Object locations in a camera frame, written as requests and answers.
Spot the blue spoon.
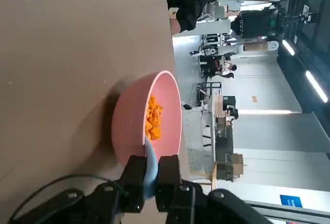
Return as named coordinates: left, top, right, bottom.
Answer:
left=143, top=136, right=159, bottom=200

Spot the humanoid robot black torso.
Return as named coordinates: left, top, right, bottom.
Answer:
left=218, top=0, right=288, bottom=54

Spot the long ceiling light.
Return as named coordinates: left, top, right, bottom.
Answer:
left=305, top=70, right=328, bottom=103

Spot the person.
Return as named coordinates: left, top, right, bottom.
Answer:
left=175, top=0, right=234, bottom=33
left=213, top=61, right=237, bottom=71

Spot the thin dark gripper cable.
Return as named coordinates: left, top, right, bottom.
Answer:
left=7, top=173, right=129, bottom=224

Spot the cardboard boxes stack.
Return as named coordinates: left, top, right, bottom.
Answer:
left=216, top=153, right=244, bottom=182

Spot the blue wall sign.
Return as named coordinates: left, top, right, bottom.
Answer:
left=279, top=194, right=303, bottom=207

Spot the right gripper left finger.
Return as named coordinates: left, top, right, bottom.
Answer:
left=87, top=155, right=147, bottom=224

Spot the orange popcorn pile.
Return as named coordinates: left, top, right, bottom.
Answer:
left=144, top=95, right=164, bottom=141

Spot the white work table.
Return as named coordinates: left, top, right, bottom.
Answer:
left=200, top=93, right=248, bottom=186

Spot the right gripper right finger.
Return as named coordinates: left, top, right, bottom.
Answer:
left=156, top=154, right=207, bottom=224

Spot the pink bowl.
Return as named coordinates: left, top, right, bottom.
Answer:
left=111, top=70, right=183, bottom=167

